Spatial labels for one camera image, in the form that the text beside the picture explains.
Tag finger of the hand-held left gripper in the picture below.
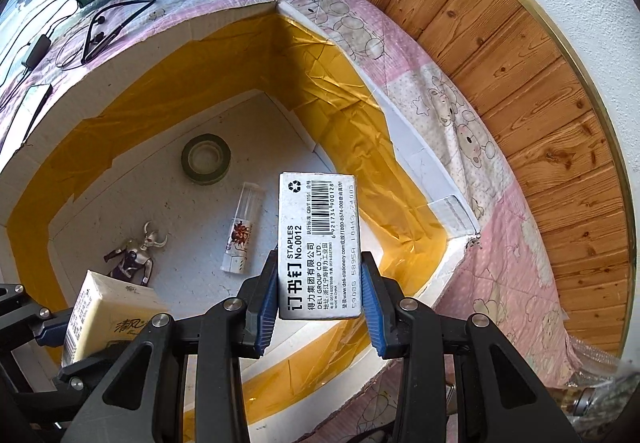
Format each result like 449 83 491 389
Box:
55 338 133 397
0 283 69 351

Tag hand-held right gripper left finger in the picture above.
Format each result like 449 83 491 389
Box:
75 248 281 443

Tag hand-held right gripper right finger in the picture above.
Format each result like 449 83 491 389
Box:
361 250 583 443

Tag yellow tissue packet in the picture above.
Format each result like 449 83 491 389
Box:
61 269 173 368

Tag clear tube red print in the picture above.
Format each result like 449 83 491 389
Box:
220 181 263 274

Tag small staples box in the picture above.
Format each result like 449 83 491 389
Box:
277 171 363 321

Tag silver purple action figure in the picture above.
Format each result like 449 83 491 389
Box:
104 221 168 286

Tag white cardboard box yellow tape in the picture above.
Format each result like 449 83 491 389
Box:
0 0 483 429

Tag green tape roll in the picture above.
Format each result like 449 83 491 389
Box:
181 134 232 186

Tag pink bear printed blanket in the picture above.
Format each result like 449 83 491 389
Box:
0 0 576 443

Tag clear bubble wrap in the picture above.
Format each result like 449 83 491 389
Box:
550 333 640 424

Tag glass bottle metal cap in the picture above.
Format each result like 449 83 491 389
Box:
560 385 616 424

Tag wooden headboard panel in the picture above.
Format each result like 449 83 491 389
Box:
282 0 631 359

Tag black neckband earphones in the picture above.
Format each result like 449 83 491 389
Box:
52 0 157 70

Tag black charging cable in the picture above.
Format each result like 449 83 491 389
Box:
0 0 81 91

